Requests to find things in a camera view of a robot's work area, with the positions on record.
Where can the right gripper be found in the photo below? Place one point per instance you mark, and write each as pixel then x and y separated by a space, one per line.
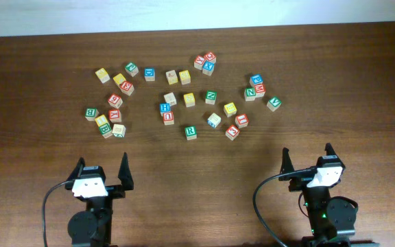
pixel 287 165

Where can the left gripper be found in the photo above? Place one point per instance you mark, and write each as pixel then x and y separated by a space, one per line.
pixel 114 189

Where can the green R letter block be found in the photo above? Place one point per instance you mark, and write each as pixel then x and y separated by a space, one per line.
pixel 190 132

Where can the yellow S letter block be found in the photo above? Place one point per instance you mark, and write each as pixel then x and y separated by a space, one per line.
pixel 189 99

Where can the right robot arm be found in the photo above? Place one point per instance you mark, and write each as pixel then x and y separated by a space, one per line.
pixel 332 219

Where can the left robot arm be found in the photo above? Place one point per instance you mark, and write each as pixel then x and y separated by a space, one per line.
pixel 93 226

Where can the green B block lower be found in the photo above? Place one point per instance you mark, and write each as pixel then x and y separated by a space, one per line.
pixel 106 130

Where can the green b block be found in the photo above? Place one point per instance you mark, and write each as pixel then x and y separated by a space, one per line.
pixel 91 114
pixel 106 130

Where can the wooden block green side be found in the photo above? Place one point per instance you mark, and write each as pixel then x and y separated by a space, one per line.
pixel 118 130

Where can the yellow block lower left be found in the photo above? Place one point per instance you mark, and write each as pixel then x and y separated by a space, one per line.
pixel 101 120

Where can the green B block left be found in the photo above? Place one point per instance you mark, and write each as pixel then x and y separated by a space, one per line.
pixel 91 114

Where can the green V block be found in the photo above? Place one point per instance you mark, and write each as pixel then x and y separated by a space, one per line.
pixel 274 103

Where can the red 6 block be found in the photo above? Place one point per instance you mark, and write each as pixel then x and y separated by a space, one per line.
pixel 115 101

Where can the red I block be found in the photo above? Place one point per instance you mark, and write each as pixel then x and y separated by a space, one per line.
pixel 241 121

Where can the red M block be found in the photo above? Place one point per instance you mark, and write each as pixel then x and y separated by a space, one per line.
pixel 259 90

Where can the green N block right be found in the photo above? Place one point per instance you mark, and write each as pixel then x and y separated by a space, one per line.
pixel 249 94

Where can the green n block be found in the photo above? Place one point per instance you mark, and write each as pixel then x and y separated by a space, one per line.
pixel 210 97
pixel 249 94

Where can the red U block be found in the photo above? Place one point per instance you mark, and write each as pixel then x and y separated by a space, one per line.
pixel 168 118

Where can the red E block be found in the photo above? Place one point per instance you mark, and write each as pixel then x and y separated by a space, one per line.
pixel 127 88

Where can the yellow B block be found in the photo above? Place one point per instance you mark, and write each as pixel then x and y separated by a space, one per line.
pixel 230 109

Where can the blue H block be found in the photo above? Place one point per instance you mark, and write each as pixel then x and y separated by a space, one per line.
pixel 164 108

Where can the blue P block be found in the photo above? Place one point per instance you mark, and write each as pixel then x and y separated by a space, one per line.
pixel 256 79

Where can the yellow block beside E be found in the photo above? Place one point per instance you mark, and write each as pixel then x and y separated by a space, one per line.
pixel 119 79

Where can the yellow block far left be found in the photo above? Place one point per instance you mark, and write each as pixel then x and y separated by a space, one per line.
pixel 102 75

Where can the wooden block blue side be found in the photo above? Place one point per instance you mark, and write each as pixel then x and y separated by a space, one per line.
pixel 214 120

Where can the plain wooden block centre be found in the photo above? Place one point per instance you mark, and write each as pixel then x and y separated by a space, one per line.
pixel 170 99

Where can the green P block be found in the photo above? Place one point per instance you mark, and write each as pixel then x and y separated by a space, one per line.
pixel 132 69

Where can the blue D block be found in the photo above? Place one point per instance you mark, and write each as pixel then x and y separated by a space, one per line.
pixel 149 74

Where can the green N block centre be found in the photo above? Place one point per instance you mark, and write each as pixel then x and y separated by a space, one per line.
pixel 210 97

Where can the yellow A block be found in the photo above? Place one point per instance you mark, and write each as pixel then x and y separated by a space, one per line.
pixel 172 77

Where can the yellow block top centre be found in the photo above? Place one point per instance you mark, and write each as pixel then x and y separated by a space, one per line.
pixel 185 77

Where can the blue X block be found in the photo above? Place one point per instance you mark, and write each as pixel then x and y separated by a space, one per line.
pixel 208 68

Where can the red Q block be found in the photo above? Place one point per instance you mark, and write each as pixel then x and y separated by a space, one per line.
pixel 210 57

